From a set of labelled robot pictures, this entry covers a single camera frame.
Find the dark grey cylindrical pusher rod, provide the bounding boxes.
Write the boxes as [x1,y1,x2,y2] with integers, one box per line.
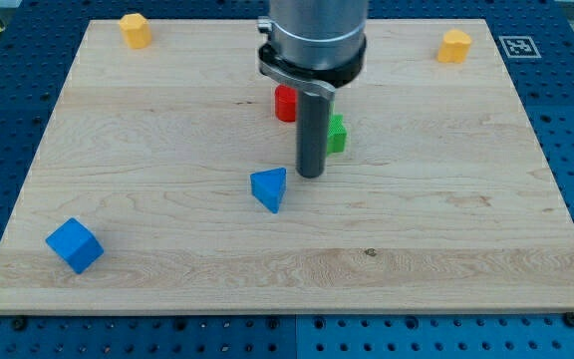
[296,92,330,179]

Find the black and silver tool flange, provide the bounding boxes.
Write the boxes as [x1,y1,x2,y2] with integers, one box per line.
[257,17,367,101]

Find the green star block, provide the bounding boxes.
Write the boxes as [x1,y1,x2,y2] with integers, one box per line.
[326,104,348,155]

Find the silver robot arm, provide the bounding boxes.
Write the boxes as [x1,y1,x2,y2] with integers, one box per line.
[257,0,369,179]

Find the red cylinder block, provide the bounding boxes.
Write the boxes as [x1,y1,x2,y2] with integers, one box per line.
[274,85,297,123]

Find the blue triangle block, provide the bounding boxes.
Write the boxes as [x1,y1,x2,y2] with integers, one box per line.
[250,168,287,213]

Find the yellow hexagon block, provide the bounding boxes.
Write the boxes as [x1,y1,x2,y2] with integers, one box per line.
[119,13,152,49]

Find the wooden board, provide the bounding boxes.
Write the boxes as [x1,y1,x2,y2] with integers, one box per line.
[0,19,574,315]

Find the yellow heart block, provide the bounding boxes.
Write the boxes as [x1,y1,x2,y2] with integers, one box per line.
[436,29,472,63]

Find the white fiducial marker tag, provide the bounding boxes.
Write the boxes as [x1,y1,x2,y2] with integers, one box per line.
[499,35,541,59]

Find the blue cube block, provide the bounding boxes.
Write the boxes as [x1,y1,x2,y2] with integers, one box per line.
[46,217,105,274]

